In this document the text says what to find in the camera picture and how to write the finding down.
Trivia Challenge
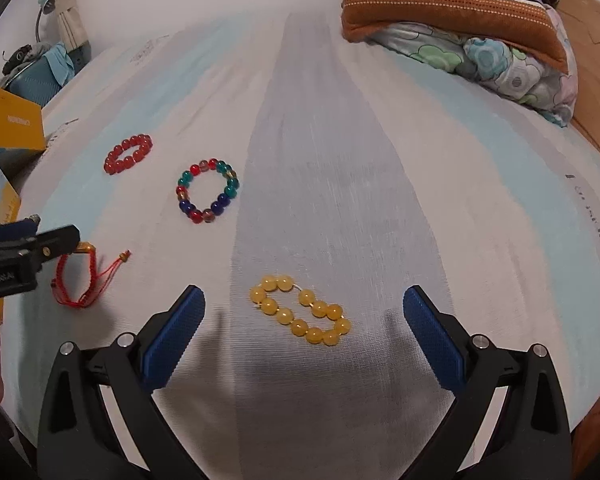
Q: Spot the yellow bead bracelet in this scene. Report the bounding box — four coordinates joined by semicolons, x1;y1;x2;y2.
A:
249;274;353;347

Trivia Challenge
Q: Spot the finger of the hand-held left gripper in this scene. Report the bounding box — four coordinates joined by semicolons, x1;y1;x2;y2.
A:
0;225;82;271
0;214;42;243

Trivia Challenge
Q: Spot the light blue cloth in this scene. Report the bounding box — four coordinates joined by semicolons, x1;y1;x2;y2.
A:
44;42;77;83

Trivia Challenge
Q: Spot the floral quilt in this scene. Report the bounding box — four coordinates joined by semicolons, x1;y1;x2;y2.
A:
372;22;579;128

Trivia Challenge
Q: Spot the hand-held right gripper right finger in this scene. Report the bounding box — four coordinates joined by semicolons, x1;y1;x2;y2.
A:
403;285;573;480

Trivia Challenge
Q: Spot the teal desk lamp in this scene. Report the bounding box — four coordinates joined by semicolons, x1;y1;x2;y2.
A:
35;0;58;45

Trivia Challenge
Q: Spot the red string bracelet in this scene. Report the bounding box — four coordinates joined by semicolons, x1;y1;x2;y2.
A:
51;242;132;308

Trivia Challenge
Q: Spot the multicolour glass bead bracelet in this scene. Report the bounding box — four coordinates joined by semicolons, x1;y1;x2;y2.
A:
175;158;241;225

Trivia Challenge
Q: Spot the red bead bracelet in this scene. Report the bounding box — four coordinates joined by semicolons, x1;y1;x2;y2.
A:
103;133;154;176

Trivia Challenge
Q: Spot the blue suitcase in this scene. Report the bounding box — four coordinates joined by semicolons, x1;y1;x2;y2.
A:
6;42;77;109

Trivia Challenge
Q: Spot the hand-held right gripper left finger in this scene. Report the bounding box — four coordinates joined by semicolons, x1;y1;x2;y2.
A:
37;285;208;480

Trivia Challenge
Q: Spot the beige curtain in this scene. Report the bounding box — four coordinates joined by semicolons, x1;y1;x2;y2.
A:
54;0;91;70

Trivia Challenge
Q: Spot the white cardboard box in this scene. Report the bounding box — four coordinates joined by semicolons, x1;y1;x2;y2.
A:
0;86;48;231

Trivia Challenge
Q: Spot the stack of folded textiles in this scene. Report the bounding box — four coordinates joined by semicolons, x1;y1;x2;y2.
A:
341;0;567;73

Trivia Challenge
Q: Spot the wooden bed frame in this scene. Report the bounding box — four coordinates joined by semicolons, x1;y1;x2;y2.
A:
550;0;600;171

